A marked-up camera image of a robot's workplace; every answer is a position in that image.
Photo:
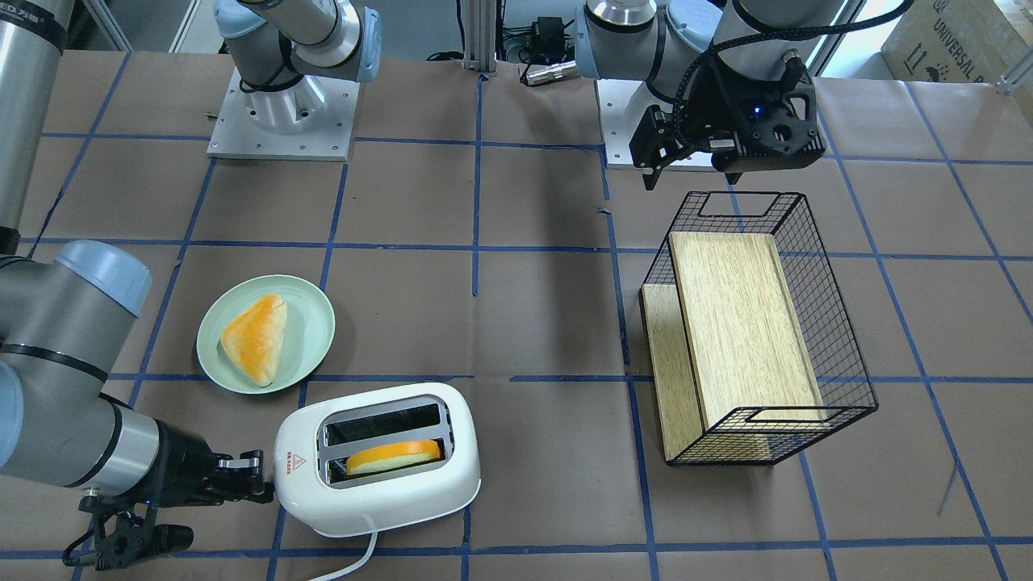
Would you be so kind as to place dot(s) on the green plate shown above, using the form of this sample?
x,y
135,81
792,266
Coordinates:
x,y
310,327

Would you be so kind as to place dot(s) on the toast slice in toaster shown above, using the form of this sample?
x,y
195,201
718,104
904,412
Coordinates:
x,y
388,457

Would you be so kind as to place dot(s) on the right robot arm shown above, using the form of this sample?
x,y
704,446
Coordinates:
x,y
65,322

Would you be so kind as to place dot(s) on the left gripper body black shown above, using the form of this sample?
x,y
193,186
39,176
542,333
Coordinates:
x,y
717,103

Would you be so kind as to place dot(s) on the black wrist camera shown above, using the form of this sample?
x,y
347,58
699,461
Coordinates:
x,y
118,538

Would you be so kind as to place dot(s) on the wooden shelf board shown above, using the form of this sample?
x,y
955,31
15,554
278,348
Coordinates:
x,y
733,380

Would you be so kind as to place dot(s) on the triangular bread on plate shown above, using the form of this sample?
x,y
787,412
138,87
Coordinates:
x,y
254,340

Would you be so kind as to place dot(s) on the black wire basket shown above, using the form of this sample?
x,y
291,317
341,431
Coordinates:
x,y
829,336

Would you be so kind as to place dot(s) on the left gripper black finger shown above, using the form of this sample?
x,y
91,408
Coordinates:
x,y
654,145

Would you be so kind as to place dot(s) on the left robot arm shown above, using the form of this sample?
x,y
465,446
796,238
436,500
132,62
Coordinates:
x,y
664,45

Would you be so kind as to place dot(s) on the aluminium frame post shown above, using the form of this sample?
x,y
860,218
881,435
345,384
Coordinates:
x,y
480,22

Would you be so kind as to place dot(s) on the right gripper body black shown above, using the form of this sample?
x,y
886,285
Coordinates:
x,y
182,462

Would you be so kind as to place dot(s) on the white toaster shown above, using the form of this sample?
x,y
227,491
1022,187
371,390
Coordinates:
x,y
313,444

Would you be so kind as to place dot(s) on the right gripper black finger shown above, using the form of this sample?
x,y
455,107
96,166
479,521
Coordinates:
x,y
243,478

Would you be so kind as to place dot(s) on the cardboard box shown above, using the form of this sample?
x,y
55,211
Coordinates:
x,y
958,41

